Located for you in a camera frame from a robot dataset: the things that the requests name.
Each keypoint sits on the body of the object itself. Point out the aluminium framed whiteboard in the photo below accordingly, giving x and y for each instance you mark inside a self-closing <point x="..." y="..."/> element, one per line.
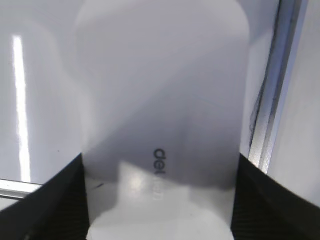
<point x="41" y="128"/>

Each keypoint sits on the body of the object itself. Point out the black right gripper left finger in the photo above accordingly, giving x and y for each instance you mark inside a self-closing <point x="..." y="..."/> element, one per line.
<point x="58" y="210"/>

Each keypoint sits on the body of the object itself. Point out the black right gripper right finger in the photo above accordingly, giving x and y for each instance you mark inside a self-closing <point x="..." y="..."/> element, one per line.
<point x="265" y="210"/>

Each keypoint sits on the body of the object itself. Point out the white whiteboard eraser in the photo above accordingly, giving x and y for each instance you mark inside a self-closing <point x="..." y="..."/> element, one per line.
<point x="162" y="110"/>

